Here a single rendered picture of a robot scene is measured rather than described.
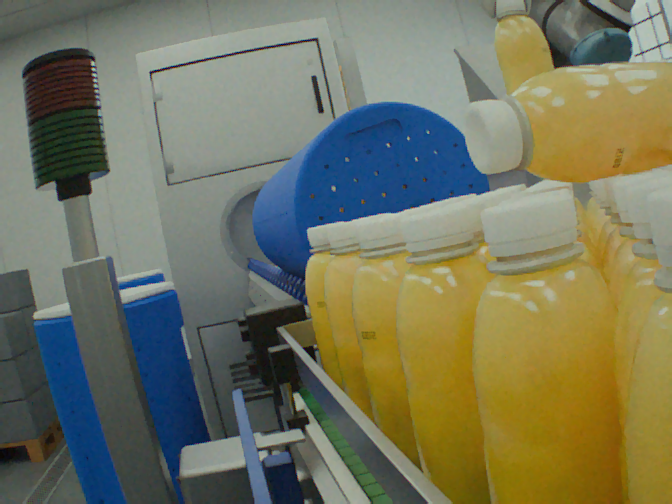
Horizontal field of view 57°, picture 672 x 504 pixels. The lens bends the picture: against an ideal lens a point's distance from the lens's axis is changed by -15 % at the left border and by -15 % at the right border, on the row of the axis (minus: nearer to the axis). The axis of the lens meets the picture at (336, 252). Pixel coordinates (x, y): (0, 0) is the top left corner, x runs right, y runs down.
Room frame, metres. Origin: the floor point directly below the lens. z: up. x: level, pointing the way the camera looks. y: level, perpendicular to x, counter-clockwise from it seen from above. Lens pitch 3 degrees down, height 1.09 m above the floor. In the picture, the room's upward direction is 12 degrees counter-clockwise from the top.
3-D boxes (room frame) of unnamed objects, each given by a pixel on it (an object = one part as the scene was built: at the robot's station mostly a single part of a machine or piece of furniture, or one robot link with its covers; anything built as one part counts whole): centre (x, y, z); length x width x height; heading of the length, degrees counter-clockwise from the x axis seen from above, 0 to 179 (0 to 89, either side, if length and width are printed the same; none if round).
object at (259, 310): (0.86, 0.08, 0.95); 0.10 x 0.07 x 0.10; 100
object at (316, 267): (0.74, 0.01, 0.98); 0.07 x 0.07 x 0.17
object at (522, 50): (0.79, -0.27, 1.21); 0.07 x 0.07 x 0.17
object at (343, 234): (0.62, -0.02, 1.07); 0.04 x 0.04 x 0.02
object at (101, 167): (0.50, 0.18, 1.18); 0.06 x 0.06 x 0.05
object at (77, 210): (0.50, 0.18, 1.18); 0.06 x 0.06 x 0.16
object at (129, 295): (1.19, 0.42, 1.03); 0.28 x 0.28 x 0.01
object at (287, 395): (0.68, 0.07, 0.94); 0.03 x 0.02 x 0.08; 10
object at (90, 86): (0.50, 0.18, 1.23); 0.06 x 0.06 x 0.04
